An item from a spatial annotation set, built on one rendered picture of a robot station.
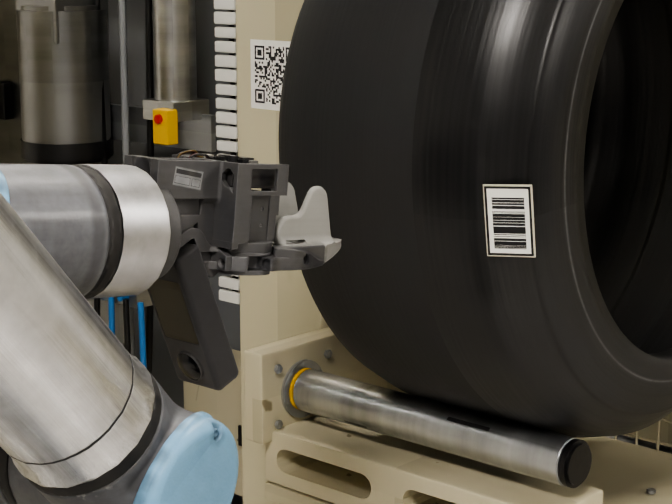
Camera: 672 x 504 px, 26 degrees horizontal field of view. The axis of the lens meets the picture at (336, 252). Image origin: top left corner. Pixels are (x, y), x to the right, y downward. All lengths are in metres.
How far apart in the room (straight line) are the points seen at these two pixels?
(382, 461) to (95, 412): 0.69
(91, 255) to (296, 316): 0.69
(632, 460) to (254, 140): 0.54
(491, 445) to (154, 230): 0.51
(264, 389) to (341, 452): 0.11
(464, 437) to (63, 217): 0.58
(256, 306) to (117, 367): 0.87
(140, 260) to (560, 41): 0.40
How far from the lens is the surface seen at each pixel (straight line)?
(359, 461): 1.45
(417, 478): 1.40
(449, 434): 1.39
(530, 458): 1.34
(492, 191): 1.16
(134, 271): 0.97
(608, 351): 1.29
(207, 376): 1.07
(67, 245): 0.92
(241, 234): 1.03
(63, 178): 0.94
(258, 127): 1.61
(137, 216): 0.96
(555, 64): 1.17
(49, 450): 0.79
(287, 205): 1.14
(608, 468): 1.62
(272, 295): 1.63
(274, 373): 1.51
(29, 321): 0.73
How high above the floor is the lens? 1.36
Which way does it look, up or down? 12 degrees down
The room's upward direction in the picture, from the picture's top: straight up
